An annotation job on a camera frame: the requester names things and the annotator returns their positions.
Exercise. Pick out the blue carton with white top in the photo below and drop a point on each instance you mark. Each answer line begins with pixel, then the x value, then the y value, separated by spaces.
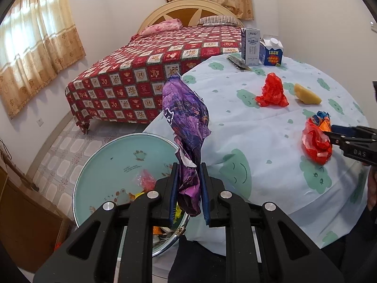
pixel 271 54

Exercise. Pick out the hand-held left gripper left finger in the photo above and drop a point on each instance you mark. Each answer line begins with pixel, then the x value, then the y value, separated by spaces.
pixel 174 196

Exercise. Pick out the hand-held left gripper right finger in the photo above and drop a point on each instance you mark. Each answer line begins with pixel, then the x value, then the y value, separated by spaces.
pixel 203 196

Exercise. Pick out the person's right forearm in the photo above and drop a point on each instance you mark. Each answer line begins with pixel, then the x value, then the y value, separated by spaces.
pixel 372 188

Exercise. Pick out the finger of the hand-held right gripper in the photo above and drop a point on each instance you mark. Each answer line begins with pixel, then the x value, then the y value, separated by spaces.
pixel 334 138
pixel 341 129

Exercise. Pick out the grey striped pillow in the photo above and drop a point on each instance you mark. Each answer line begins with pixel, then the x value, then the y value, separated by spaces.
pixel 218 20

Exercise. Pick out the cream wooden headboard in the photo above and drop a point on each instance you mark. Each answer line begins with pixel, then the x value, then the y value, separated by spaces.
pixel 182 10

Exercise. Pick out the teal round metal bin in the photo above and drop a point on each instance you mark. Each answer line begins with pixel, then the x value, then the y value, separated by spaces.
pixel 117 165

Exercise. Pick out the yellow sponge piece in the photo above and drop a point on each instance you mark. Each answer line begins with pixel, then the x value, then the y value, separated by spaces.
pixel 307 95

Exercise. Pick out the tall blue white milk carton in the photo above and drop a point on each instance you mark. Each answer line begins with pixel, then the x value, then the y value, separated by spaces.
pixel 250 47

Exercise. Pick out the white wall socket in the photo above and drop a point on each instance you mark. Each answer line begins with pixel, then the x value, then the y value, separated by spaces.
pixel 39 121

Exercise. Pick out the pink pillow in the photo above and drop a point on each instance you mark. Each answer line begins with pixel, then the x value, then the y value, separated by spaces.
pixel 160 28

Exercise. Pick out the person's dark pants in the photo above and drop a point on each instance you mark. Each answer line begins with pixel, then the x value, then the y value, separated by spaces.
pixel 188 262

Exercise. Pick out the cloud print tablecloth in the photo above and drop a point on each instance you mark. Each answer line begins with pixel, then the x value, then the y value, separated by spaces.
pixel 265 141

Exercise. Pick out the purple snack bag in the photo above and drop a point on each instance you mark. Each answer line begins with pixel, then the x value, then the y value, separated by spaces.
pixel 185 118

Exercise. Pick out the dark flat packet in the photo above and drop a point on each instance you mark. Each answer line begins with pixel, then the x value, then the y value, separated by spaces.
pixel 238 62

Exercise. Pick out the red plastic bag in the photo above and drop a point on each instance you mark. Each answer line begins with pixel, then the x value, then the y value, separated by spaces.
pixel 272 91
pixel 145 180
pixel 316 144

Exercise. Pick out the bed with red patterned bedspread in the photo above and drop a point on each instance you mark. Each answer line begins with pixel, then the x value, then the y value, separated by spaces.
pixel 141 73

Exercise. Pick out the brown wooden cabinet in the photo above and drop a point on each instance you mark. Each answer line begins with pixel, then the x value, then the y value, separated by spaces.
pixel 26 221

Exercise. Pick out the wide beige curtain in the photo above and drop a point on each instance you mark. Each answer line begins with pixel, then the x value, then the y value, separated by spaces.
pixel 32 44

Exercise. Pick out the blue orange wrapper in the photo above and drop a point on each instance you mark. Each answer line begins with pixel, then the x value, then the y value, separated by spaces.
pixel 321 119

